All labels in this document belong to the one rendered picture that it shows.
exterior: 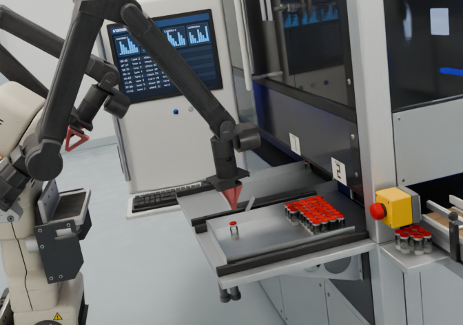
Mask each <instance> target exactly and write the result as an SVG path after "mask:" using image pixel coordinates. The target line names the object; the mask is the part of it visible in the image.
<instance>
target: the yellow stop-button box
mask: <svg viewBox="0 0 463 325"><path fill-rule="evenodd" d="M375 195H376V202H379V203H380V204H381V205H382V207H383V209H384V218H383V219H382V220H381V221H383V222H384V223H385V224H387V225H388V226H390V227H391V228H392V229H394V228H398V227H403V226H406V225H409V224H412V223H413V224H415V223H418V222H420V211H419V200H418V193H416V192H414V191H412V190H410V189H408V188H406V187H405V186H403V185H400V186H397V187H392V188H388V189H383V190H380V191H377V192H376V193H375Z"/></svg>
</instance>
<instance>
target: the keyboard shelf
mask: <svg viewBox="0 0 463 325"><path fill-rule="evenodd" d="M191 185H194V183H192V184H188V185H181V186H177V187H170V188H166V189H159V190H154V191H150V193H153V192H154V193H155V192H157V191H159V192H161V191H164V190H168V189H170V191H171V189H175V190H176V188H180V189H181V187H185V188H186V186H190V187H191ZM132 200H133V198H129V199H128V201H127V211H126V220H133V219H137V218H144V217H148V216H155V215H159V214H163V213H170V212H174V211H181V210H182V209H181V207H180V205H173V206H169V207H162V208H158V209H151V210H147V211H140V212H136V213H132Z"/></svg>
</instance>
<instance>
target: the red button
mask: <svg viewBox="0 0 463 325"><path fill-rule="evenodd" d="M369 210H370V214H371V217H372V218H373V219H374V220H382V219H383V218H384V209H383V207H382V205H381V204H380V203H379V202H377V203H373V204H372V205H371V206H370V208H369Z"/></svg>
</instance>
